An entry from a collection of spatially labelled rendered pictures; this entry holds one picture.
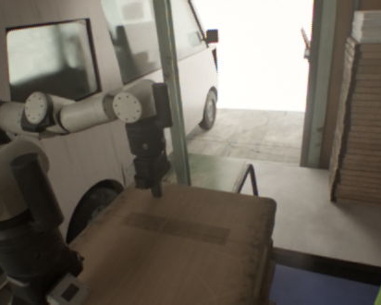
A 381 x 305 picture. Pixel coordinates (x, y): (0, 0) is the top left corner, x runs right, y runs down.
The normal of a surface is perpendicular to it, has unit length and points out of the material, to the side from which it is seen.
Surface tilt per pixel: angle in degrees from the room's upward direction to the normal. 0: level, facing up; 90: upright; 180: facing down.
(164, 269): 0
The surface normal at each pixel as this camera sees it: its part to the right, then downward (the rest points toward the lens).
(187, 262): -0.10, -0.88
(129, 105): -0.26, 0.47
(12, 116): -0.38, -0.04
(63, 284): 0.38, -0.72
